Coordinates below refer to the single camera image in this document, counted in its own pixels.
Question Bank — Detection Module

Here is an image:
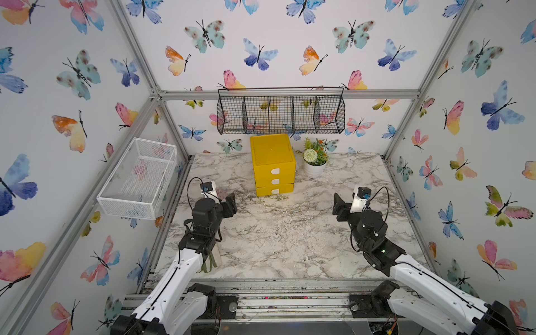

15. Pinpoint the yellow plastic drawer unit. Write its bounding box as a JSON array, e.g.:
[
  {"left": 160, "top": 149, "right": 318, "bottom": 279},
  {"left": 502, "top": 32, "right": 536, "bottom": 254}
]
[{"left": 250, "top": 134, "right": 297, "bottom": 197}]

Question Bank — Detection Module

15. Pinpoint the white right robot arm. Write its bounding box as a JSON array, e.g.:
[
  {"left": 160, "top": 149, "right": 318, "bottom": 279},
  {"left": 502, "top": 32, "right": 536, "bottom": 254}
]
[{"left": 332, "top": 186, "right": 519, "bottom": 334}]

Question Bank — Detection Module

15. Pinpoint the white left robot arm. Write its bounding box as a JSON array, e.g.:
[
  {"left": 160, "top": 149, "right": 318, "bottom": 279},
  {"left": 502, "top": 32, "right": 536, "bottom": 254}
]
[{"left": 110, "top": 181, "right": 237, "bottom": 334}]

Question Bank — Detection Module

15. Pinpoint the white green work glove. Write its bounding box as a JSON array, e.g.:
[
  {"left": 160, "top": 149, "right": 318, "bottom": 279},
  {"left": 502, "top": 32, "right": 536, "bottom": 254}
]
[{"left": 200, "top": 243, "right": 223, "bottom": 274}]

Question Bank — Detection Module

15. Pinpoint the pink flower in white pot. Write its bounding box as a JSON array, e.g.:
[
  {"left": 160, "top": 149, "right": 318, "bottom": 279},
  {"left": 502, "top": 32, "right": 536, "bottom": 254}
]
[{"left": 216, "top": 188, "right": 230, "bottom": 202}]

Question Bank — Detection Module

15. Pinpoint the green plant in white pot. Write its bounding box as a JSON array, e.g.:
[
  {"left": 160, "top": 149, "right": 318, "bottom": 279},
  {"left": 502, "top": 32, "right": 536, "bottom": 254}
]
[{"left": 302, "top": 138, "right": 329, "bottom": 179}]

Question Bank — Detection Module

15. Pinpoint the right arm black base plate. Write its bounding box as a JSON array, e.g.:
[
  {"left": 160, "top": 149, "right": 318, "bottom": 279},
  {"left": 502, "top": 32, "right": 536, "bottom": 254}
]
[{"left": 348, "top": 280, "right": 400, "bottom": 318}]

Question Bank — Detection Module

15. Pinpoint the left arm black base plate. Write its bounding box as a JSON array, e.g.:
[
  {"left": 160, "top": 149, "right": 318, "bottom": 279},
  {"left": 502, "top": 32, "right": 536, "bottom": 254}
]
[{"left": 193, "top": 283, "right": 238, "bottom": 320}]

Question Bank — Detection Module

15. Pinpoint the white mesh wall basket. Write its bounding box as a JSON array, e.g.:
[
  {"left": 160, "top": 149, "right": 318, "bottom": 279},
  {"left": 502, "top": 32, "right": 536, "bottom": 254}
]
[{"left": 96, "top": 138, "right": 177, "bottom": 220}]

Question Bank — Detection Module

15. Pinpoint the black wire wall basket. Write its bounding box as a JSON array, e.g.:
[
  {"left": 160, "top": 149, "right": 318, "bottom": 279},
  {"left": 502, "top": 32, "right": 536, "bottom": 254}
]
[{"left": 214, "top": 87, "right": 346, "bottom": 135}]

